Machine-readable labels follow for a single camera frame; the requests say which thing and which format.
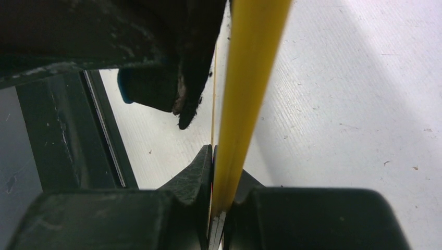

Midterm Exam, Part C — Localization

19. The blue whiteboard eraser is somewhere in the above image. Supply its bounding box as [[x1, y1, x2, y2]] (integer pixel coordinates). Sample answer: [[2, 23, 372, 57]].
[[117, 66, 178, 113]]

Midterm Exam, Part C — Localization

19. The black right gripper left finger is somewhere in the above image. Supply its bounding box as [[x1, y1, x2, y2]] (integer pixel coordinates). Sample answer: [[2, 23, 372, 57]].
[[7, 145, 213, 249]]

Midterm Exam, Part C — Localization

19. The yellow framed whiteboard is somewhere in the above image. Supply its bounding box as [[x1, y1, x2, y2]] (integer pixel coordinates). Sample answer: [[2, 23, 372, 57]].
[[207, 0, 292, 249]]

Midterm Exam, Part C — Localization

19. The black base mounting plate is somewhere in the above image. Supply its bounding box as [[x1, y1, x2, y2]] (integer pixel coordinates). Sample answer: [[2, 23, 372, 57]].
[[16, 70, 138, 191]]

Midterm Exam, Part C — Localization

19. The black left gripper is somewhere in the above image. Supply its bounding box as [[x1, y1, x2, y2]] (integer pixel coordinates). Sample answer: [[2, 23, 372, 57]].
[[0, 0, 187, 91]]

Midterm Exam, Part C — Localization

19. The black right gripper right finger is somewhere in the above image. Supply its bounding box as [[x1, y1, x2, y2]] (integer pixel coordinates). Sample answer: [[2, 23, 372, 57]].
[[223, 172, 409, 249]]

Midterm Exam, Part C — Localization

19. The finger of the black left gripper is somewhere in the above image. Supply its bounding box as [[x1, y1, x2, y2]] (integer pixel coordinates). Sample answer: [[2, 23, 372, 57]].
[[173, 1, 226, 130]]

